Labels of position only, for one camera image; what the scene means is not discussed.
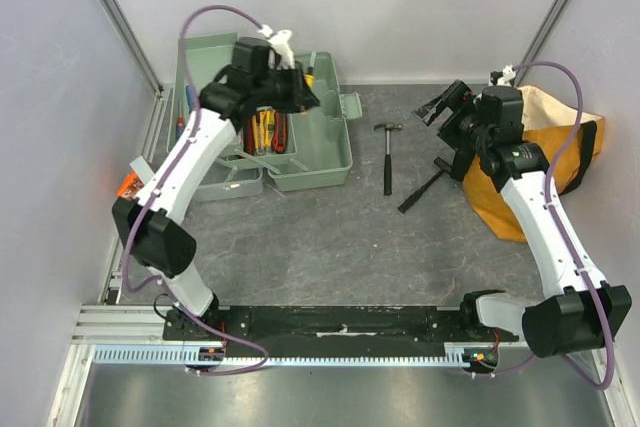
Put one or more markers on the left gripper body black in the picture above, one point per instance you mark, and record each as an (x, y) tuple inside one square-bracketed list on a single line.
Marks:
[(287, 89)]

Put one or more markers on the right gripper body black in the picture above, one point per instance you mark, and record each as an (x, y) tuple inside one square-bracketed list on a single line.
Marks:
[(451, 110)]

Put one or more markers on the yellow handle screwdriver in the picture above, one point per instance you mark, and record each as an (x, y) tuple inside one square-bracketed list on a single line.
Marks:
[(310, 71)]

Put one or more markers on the yellow black utility knife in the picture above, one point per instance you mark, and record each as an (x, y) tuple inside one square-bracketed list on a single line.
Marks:
[(257, 130), (269, 127)]

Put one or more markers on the black long tool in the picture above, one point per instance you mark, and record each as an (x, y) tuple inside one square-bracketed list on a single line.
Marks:
[(443, 168)]

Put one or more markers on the hammer black handle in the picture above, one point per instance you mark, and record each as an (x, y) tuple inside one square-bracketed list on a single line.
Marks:
[(388, 128)]

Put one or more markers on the green translucent tool box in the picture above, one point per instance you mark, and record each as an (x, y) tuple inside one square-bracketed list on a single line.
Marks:
[(318, 151)]

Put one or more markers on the red handle screwdriver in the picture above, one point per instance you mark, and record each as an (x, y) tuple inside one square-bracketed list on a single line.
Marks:
[(180, 122)]

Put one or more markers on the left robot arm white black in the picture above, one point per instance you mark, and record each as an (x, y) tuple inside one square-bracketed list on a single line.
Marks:
[(262, 72)]

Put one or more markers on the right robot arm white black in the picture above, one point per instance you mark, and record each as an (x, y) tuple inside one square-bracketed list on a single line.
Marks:
[(581, 311)]

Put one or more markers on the mustard canvas tote bag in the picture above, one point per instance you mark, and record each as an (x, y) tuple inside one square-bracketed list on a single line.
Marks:
[(547, 123)]

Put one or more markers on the clear plastic screw box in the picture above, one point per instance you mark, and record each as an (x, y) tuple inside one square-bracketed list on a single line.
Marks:
[(142, 169)]

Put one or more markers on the orange screw box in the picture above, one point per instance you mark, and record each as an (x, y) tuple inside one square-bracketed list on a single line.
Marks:
[(130, 186)]

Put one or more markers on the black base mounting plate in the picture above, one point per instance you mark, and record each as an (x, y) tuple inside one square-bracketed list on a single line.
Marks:
[(352, 330)]

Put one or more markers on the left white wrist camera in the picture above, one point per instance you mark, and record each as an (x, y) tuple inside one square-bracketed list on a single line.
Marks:
[(280, 43)]

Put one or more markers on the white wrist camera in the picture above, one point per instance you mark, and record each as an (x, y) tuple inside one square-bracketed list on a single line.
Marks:
[(503, 77), (280, 43)]

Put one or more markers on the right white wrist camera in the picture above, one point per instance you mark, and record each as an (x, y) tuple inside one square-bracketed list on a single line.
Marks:
[(503, 77)]

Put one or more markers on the aluminium rail frame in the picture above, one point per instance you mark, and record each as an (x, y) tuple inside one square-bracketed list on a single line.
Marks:
[(500, 387)]

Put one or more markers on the blue grey cable duct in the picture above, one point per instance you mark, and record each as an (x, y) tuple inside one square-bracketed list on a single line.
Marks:
[(196, 356)]

